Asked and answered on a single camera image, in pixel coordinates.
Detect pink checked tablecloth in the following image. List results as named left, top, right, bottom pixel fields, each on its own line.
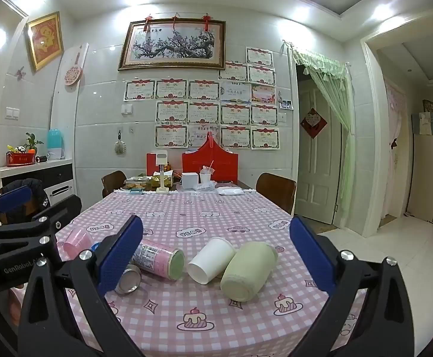
left=10, top=188, right=367, bottom=357

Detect grey hanging wall ornament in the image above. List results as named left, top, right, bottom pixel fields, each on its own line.
left=114, top=129, right=127, bottom=155

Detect green sheer door curtain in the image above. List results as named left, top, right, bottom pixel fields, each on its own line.
left=282, top=39, right=353, bottom=231

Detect pink round hanging fan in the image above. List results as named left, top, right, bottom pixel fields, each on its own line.
left=64, top=45, right=83, bottom=87

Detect light blue humidifier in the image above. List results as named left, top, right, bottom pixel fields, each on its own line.
left=47, top=129, right=67, bottom=160

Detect chair with dark jacket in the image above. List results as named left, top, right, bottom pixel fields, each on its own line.
left=0, top=178, right=50, bottom=227

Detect white and black sideboard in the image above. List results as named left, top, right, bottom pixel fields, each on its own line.
left=0, top=158, right=76, bottom=209

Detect small potted plant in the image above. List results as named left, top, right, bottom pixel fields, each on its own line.
left=24, top=132, right=44, bottom=154

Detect pink labelled tumbler cup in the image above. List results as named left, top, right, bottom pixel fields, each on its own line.
left=132, top=239, right=186, bottom=280

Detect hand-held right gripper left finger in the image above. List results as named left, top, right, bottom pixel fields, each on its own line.
left=17, top=214, right=144, bottom=357

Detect framed plum blossom painting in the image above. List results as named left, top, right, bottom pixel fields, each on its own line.
left=118, top=19, right=227, bottom=71

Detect food trays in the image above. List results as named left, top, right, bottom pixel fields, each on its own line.
left=123, top=175, right=155, bottom=191

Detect white desk lamp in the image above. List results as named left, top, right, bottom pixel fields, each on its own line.
left=155, top=150, right=170, bottom=194

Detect clear cup with straws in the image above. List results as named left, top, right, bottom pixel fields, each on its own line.
left=199, top=161, right=216, bottom=187

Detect red diamond door decoration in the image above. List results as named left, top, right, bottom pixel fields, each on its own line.
left=300, top=107, right=328, bottom=137

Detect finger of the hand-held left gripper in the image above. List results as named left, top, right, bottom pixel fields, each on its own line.
left=0, top=194, right=83, bottom=258
left=0, top=185, right=35, bottom=232

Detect red planter with plants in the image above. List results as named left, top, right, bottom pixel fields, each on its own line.
left=6, top=151, right=37, bottom=167

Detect white panel door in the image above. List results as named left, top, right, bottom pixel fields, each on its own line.
left=297, top=76, right=345, bottom=226

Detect white paper cup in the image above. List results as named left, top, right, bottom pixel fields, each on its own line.
left=187, top=237, right=236, bottom=285

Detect small metal cup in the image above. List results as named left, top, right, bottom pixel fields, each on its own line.
left=114, top=264, right=143, bottom=297

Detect large red gift box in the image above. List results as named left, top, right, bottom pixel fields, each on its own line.
left=181, top=132, right=240, bottom=184

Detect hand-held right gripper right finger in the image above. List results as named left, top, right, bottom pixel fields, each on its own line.
left=289, top=216, right=415, bottom=357

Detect pink plastic cup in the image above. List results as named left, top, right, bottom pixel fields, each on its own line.
left=63, top=227, right=95, bottom=260

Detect brown wooden chair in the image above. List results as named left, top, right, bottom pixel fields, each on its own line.
left=256, top=172, right=298, bottom=216
left=101, top=170, right=128, bottom=199

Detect pale green cup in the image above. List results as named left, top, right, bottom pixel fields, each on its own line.
left=220, top=241, right=279, bottom=303

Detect white refrigerator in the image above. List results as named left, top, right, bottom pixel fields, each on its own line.
left=404, top=111, right=433, bottom=224

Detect gold framed red picture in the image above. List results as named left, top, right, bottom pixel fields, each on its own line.
left=27, top=11, right=65, bottom=73

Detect pink sheer curtain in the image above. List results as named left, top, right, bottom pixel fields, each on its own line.
left=383, top=76, right=404, bottom=218

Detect wall of award certificates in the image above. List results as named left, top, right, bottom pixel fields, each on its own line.
left=123, top=46, right=281, bottom=150

